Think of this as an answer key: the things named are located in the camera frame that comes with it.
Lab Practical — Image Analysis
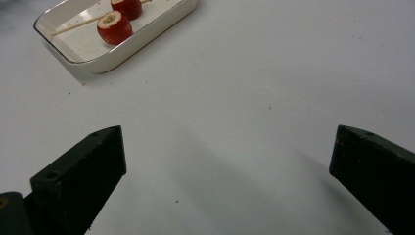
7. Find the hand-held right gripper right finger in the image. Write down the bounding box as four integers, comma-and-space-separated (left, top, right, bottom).
328, 124, 415, 235

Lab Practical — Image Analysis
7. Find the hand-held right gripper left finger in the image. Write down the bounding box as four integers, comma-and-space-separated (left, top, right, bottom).
29, 124, 127, 235

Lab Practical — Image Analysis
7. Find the white rectangular tray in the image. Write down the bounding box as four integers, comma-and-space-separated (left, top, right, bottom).
33, 0, 199, 74

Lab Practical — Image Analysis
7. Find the thin wooden skewer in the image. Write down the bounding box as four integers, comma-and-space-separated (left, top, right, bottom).
51, 0, 153, 37

